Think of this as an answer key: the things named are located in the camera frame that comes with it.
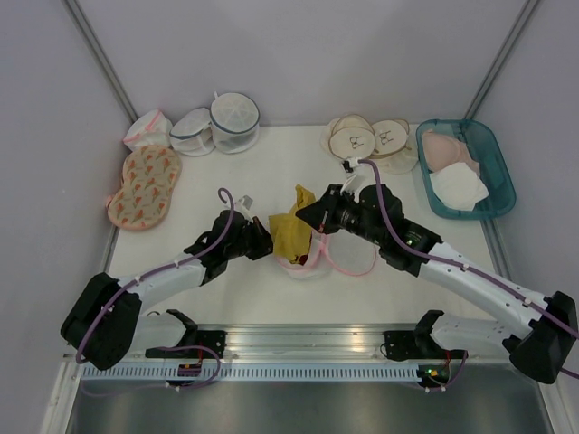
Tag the aluminium mounting rail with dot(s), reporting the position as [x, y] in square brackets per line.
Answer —
[289, 343]

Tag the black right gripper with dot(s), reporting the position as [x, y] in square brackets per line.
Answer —
[314, 214]

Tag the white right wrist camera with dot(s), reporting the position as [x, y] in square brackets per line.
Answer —
[355, 177]

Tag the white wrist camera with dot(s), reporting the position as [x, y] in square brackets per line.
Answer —
[244, 204]
[355, 177]

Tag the pink bra in basket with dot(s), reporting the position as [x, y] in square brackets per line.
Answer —
[441, 151]

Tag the white pink-zip mesh laundry bag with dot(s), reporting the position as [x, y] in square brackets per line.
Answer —
[341, 252]

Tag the beige round laundry bag rear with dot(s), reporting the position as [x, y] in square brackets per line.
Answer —
[395, 150]

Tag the floral beige bra pouch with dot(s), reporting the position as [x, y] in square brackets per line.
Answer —
[148, 180]

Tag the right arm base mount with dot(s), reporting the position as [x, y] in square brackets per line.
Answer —
[403, 345]

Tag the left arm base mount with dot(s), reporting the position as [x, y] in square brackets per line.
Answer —
[201, 344]

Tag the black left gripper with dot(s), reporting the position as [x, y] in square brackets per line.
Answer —
[264, 240]

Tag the beige round laundry bag front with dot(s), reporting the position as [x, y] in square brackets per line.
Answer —
[348, 136]

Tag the white bra in basket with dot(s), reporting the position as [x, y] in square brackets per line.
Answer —
[458, 187]

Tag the teal plastic basket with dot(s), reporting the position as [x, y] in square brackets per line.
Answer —
[484, 149]

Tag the white blue-trim tall laundry bag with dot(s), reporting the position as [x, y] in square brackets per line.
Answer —
[235, 121]

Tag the yellow red bra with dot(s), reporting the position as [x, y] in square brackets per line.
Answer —
[290, 236]

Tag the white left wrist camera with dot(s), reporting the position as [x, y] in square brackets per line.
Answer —
[244, 204]

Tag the right aluminium frame post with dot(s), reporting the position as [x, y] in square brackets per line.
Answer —
[500, 60]

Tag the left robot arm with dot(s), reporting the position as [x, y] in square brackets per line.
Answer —
[109, 318]

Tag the left aluminium frame post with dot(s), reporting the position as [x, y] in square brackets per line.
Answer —
[99, 55]

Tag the aluminium frame post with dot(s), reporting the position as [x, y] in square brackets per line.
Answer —
[99, 55]
[500, 60]

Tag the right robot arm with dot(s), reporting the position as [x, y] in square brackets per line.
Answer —
[535, 332]

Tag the white slotted cable duct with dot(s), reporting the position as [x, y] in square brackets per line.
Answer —
[253, 372]

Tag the white blue-trim flat laundry bag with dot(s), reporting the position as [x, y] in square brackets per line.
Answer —
[192, 134]

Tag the white pink-trim corner laundry bag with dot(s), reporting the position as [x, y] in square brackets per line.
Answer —
[153, 128]

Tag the beige round laundry bag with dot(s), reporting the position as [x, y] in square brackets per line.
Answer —
[348, 136]
[395, 150]

